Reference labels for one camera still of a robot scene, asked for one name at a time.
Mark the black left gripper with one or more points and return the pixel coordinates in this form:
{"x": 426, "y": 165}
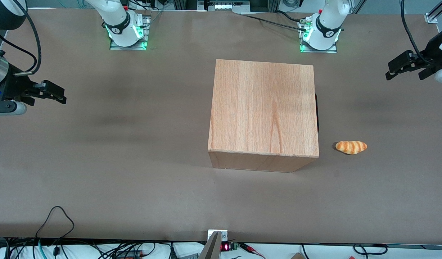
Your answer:
{"x": 424, "y": 59}

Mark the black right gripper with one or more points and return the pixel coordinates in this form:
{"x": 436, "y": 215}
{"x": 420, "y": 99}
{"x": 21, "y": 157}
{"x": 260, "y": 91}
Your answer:
{"x": 13, "y": 87}

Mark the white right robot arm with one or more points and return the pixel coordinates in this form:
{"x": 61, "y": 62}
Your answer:
{"x": 116, "y": 18}

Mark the light wooden drawer cabinet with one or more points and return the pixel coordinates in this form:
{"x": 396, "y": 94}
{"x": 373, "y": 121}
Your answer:
{"x": 260, "y": 108}

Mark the toy bread roll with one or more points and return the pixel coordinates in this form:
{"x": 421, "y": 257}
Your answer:
{"x": 351, "y": 147}

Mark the white lit control box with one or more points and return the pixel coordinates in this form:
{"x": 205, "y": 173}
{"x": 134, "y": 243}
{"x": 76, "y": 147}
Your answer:
{"x": 224, "y": 5}

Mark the red digit display module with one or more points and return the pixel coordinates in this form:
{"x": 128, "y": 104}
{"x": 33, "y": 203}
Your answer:
{"x": 226, "y": 247}

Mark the red clip test leads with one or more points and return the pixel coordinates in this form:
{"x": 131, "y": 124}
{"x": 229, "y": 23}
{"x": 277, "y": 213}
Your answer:
{"x": 249, "y": 248}

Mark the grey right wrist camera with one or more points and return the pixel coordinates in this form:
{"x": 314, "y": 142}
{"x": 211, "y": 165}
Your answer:
{"x": 8, "y": 108}

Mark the aluminium frame profile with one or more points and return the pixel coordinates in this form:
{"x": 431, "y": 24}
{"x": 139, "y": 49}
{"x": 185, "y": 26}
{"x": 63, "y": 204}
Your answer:
{"x": 435, "y": 14}

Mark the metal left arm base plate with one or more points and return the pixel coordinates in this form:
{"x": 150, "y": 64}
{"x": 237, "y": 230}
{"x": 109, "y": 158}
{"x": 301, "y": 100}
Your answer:
{"x": 318, "y": 51}

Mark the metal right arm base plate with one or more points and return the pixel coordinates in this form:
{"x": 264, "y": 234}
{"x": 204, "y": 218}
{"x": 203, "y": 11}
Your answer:
{"x": 129, "y": 48}

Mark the silver camera mount bracket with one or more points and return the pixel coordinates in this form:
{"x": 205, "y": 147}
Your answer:
{"x": 222, "y": 234}

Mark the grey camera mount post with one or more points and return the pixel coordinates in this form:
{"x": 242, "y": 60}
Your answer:
{"x": 211, "y": 248}

